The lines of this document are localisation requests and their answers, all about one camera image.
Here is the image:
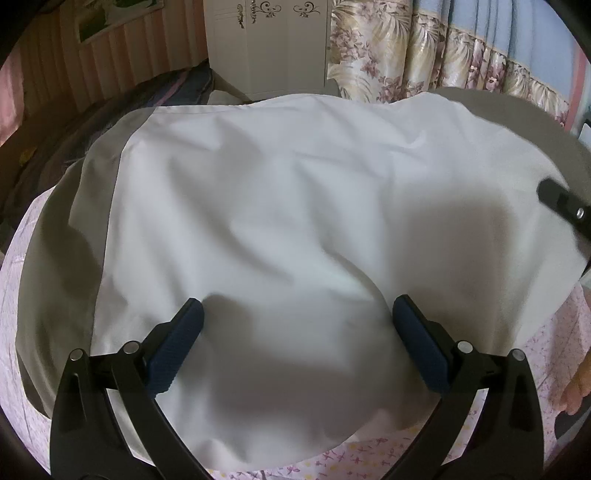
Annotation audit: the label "pink window curtain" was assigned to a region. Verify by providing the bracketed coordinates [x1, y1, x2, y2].
[0, 46, 24, 144]

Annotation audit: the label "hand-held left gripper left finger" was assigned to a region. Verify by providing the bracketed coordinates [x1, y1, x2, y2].
[50, 298, 205, 480]

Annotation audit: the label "striped blanket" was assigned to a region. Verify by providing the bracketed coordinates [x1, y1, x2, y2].
[139, 69, 217, 116]

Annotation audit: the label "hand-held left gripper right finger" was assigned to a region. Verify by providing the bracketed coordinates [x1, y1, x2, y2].
[392, 295, 552, 480]

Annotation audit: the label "pink floral bed sheet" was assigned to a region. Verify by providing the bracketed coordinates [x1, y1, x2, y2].
[0, 198, 591, 480]

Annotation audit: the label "blue floral curtain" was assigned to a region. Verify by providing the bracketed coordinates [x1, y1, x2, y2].
[325, 0, 591, 134]

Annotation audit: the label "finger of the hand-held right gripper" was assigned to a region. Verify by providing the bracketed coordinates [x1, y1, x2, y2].
[538, 178, 591, 238]

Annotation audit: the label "person's right hand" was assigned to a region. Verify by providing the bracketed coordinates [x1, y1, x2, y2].
[560, 355, 591, 416]

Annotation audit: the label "white wardrobe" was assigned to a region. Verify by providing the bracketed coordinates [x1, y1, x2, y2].
[203, 0, 333, 100]

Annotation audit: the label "olive and white jacket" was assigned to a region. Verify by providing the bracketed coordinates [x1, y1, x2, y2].
[14, 88, 591, 472]

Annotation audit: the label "landscape wall picture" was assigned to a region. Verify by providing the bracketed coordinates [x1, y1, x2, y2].
[76, 0, 164, 44]

